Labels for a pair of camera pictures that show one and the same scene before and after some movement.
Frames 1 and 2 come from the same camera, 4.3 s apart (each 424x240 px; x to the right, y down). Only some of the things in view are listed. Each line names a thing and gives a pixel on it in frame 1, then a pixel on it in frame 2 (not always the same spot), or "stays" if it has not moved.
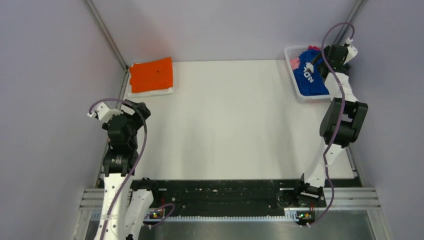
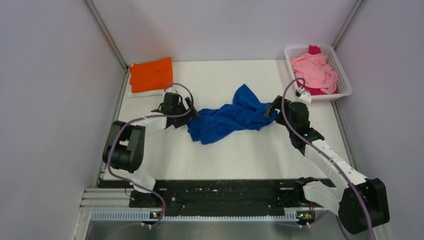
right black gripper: (318, 58) -> (276, 104)
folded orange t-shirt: (151, 75) stays
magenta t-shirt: (314, 47) stays
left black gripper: (136, 115) -> (193, 114)
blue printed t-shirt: (309, 76) -> (246, 112)
